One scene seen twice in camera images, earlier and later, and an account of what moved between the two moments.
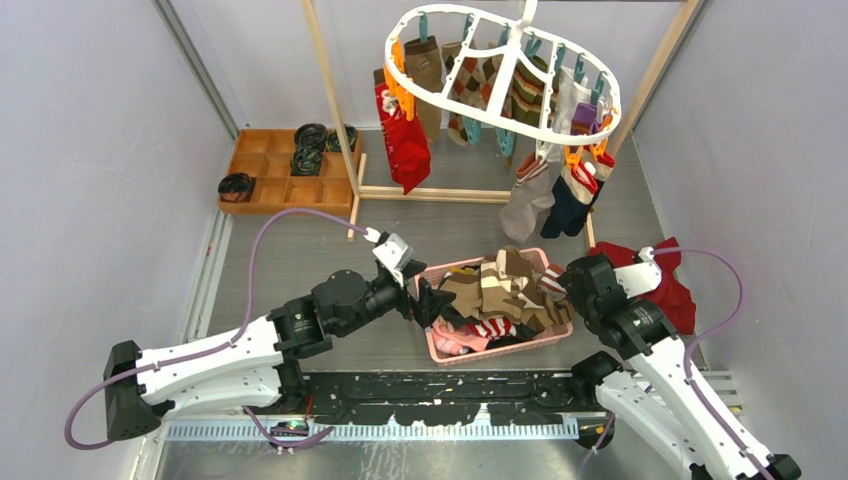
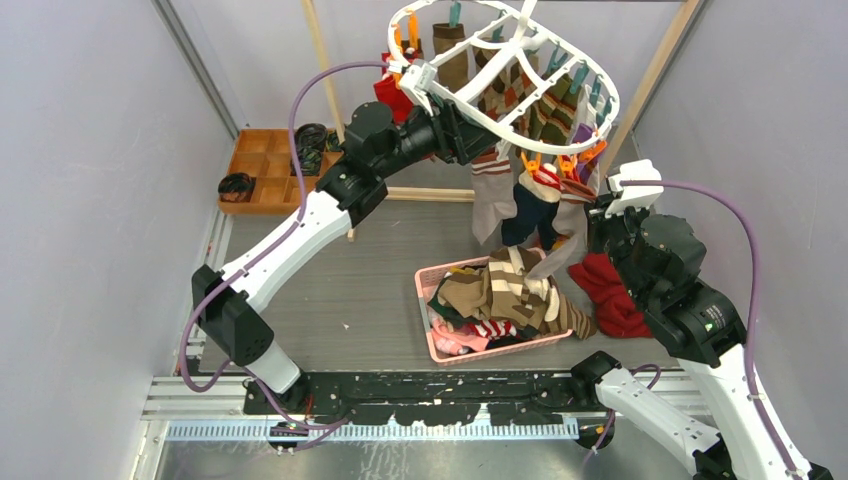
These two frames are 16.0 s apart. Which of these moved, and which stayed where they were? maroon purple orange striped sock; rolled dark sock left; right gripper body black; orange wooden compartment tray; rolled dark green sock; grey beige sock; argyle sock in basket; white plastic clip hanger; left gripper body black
Moved: maroon purple orange striped sock; right gripper body black; white plastic clip hanger; left gripper body black; grey beige sock
Stayed: argyle sock in basket; rolled dark sock left; rolled dark green sock; orange wooden compartment tray
